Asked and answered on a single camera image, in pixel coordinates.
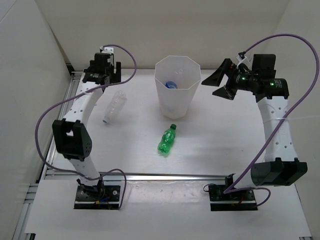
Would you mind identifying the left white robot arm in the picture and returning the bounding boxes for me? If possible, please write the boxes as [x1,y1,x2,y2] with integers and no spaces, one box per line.
[52,61,122,200]

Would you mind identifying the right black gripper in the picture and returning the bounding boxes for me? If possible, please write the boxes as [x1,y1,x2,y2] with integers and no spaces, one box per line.
[201,58,258,101]

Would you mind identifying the green plastic soda bottle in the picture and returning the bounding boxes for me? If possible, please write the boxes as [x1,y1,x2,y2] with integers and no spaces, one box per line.
[157,124,177,155]

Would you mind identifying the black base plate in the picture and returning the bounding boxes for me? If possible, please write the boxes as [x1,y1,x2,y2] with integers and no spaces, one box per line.
[203,183,258,212]
[73,183,121,210]

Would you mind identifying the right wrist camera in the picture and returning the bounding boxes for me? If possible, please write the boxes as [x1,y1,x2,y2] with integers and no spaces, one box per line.
[251,54,276,79]

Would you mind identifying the clear unlabelled plastic bottle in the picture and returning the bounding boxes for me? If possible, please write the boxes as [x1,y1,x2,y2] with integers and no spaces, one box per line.
[102,90,128,124]

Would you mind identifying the aluminium left rail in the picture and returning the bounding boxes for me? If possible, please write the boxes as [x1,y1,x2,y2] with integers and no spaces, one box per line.
[12,73,90,240]

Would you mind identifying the aluminium rail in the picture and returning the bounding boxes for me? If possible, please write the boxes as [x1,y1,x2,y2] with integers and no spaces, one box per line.
[42,169,226,181]
[12,73,90,240]

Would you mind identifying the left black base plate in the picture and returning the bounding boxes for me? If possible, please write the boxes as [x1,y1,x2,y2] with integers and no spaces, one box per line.
[73,183,121,210]

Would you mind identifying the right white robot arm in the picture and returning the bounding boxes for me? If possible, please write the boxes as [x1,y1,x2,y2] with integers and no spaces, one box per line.
[202,54,308,200]

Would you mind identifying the clear bottle with blue label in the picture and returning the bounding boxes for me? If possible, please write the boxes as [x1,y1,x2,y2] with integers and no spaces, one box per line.
[165,81,178,89]

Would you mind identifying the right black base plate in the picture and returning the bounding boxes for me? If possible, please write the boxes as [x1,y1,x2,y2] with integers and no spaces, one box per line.
[203,183,258,212]

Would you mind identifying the white octagonal plastic bin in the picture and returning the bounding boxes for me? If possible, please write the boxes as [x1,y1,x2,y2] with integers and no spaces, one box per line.
[154,55,201,119]

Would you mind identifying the aluminium front rail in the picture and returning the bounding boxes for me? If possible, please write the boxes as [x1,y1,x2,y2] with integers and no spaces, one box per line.
[42,169,226,181]

